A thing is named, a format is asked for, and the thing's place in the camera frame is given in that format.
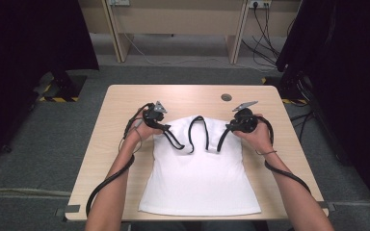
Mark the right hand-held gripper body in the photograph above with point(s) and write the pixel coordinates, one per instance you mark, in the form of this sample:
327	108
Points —
245	122

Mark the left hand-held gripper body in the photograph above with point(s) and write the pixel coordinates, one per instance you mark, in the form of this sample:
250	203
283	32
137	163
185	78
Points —
151	115

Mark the white black-trimmed tank top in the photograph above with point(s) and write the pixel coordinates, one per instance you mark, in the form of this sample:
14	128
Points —
199	179

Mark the person's left hand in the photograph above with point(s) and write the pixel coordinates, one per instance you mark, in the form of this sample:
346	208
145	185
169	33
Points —
139	131

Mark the person's right hand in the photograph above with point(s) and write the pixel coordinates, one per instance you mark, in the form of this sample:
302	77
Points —
260	136

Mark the yellow black hazard tape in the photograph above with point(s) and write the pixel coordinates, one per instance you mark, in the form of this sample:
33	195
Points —
294	101
59	99

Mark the black stand base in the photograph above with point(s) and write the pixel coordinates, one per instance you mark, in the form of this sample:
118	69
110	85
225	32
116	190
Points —
66	85
289	88

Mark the dark curtain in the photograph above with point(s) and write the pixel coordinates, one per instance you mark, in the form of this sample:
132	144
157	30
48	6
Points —
25	48
350	80

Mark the grey table corner bracket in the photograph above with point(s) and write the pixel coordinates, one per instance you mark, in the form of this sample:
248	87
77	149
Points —
322	204
72	209

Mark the white wall socket with plugs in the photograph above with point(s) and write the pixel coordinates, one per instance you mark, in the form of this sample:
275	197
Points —
259	3

